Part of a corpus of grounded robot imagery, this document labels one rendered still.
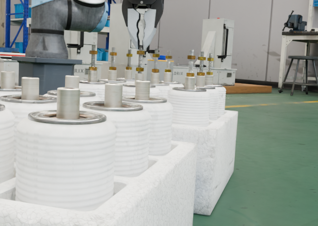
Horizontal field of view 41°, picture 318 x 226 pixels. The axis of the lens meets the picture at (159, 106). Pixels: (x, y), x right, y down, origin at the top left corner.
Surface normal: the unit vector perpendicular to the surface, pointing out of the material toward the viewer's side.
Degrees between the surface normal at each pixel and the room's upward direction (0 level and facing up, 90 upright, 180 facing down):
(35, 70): 90
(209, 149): 90
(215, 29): 90
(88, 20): 120
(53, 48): 72
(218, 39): 90
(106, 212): 0
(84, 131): 57
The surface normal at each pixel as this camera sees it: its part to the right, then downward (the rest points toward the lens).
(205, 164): -0.29, 0.09
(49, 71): 0.69, 0.11
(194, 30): -0.72, 0.04
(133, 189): 0.05, -0.99
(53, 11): 0.37, 0.12
